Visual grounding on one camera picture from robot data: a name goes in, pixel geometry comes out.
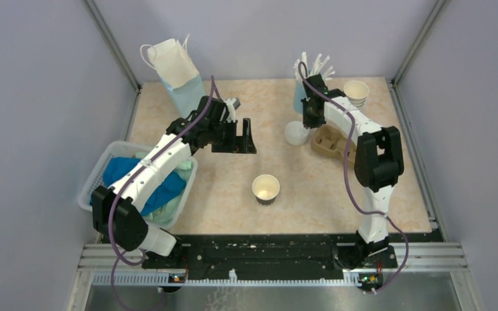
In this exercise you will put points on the blue cloth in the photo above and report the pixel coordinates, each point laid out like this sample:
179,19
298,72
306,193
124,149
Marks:
118,167

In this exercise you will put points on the stack of white cup lids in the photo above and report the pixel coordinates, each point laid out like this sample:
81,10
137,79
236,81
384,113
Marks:
296,133

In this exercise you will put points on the white plastic basket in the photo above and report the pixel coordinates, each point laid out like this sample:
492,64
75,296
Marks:
126,149

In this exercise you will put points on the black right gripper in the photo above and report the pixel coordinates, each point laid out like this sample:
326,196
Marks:
307,122

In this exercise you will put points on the light blue paper bag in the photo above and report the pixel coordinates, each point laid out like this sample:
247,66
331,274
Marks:
177,73

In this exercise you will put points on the blue cylindrical straw holder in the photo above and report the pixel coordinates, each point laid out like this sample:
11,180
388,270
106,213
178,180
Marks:
299,95

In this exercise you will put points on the white wrapped straws bundle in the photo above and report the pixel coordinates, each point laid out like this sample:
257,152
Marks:
316,67

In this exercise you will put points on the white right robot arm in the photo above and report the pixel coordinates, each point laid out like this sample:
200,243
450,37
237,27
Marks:
378,157

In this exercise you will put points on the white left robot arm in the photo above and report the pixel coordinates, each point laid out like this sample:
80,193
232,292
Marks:
117,209

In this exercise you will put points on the brown cardboard cup carrier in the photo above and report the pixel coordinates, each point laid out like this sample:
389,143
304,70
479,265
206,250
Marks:
329,142

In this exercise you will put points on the mint green cloth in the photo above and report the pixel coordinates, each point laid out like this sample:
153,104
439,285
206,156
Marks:
176,206

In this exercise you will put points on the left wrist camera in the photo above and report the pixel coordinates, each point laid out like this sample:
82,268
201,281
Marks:
232,104

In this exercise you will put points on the black paper coffee cup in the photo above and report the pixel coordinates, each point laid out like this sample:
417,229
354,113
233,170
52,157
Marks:
265,189

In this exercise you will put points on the stack of paper cups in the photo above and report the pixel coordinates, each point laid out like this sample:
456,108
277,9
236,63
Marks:
356,92

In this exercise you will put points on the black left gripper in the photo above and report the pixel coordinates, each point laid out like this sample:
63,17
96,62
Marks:
245,146

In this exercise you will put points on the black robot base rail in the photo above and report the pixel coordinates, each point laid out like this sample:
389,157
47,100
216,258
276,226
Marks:
300,257

